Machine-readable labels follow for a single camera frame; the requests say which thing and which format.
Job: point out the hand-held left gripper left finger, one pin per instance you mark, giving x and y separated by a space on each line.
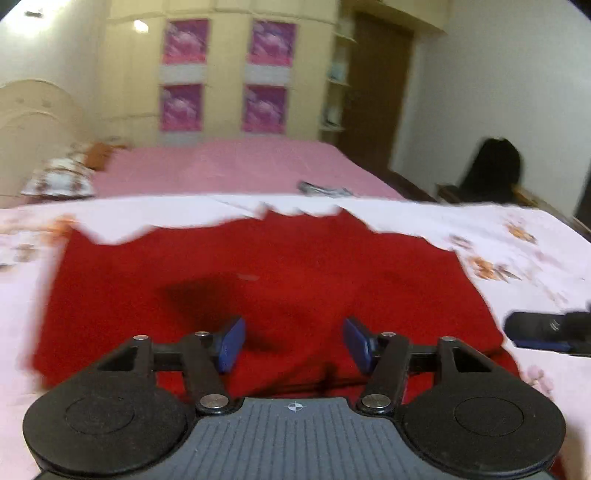
232 344

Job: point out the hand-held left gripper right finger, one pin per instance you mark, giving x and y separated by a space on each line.
357 342

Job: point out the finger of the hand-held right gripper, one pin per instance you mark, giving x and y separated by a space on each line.
535 325

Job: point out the red knit garment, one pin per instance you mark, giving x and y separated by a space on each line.
277 277

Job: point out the white floral bedsheet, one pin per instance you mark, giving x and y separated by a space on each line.
531 258

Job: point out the dark patterned cloth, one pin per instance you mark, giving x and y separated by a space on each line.
323 189

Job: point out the black bag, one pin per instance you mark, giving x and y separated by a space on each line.
491 170

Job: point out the pink bedsheet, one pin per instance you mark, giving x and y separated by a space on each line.
240 168

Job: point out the orange pillow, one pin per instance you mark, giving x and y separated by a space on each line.
102 155

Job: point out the white floral pillow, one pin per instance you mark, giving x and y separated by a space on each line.
57 181

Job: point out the brown wooden door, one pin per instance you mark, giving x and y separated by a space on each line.
376 87

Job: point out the cream open shelf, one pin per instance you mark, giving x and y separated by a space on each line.
339 78

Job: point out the cream wardrobe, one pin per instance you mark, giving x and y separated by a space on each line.
226 69

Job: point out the cream arched headboard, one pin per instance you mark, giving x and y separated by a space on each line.
32 129

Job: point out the purple wall poster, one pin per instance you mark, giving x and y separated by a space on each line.
264 109
181 107
186 41
273 42

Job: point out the wall fixture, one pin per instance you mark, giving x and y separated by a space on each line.
35 14

